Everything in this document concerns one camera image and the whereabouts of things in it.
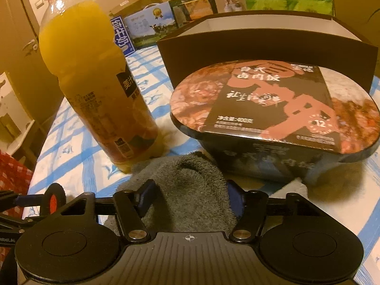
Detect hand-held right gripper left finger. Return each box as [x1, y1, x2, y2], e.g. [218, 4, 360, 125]
[61, 180, 156, 242]

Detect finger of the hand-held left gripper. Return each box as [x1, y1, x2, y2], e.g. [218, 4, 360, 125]
[0, 213, 40, 230]
[0, 183, 67, 215]

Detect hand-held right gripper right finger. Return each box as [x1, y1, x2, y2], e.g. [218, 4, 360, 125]
[226, 180, 323, 242]

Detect grey towel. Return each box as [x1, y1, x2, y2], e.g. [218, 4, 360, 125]
[101, 151, 238, 236]

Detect red checkered cloth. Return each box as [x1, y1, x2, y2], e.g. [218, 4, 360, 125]
[0, 151, 34, 229]

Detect blue white printed bed sheet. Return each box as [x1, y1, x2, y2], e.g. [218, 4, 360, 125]
[22, 44, 380, 285]

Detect black instant rice bowl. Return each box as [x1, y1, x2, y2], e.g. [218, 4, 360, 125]
[170, 60, 380, 185]

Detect orange juice bottle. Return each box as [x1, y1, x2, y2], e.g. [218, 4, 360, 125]
[38, 0, 160, 175]

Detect brown open paper box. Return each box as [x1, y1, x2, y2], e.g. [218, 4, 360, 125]
[156, 13, 379, 97]

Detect blue white milk carton box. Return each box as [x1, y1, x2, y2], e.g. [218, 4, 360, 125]
[109, 15, 135, 57]

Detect cow picture gift box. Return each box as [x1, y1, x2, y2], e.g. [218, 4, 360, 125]
[123, 1, 182, 48]

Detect wooden wardrobe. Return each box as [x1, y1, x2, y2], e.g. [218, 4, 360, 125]
[0, 0, 65, 155]

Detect orange snack box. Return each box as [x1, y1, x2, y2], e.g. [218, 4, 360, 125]
[169, 0, 219, 27]

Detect white picture box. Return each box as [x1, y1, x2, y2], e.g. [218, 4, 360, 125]
[215, 0, 247, 14]

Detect small olive cardboard box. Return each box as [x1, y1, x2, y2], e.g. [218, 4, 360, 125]
[108, 0, 164, 17]

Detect large printed cardboard box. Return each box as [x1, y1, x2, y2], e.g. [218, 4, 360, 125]
[329, 0, 380, 40]

